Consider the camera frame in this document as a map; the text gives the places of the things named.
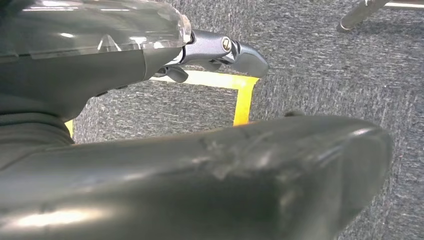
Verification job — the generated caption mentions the stainless steel workbench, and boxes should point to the stainless steel workbench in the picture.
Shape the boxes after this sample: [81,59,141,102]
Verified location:
[336,0,424,33]

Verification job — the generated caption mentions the yellow floor tape square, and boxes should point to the yellow floor tape square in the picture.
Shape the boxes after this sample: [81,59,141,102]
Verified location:
[64,70,260,138]

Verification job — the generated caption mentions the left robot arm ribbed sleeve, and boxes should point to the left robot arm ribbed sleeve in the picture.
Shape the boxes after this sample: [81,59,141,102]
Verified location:
[0,111,75,168]

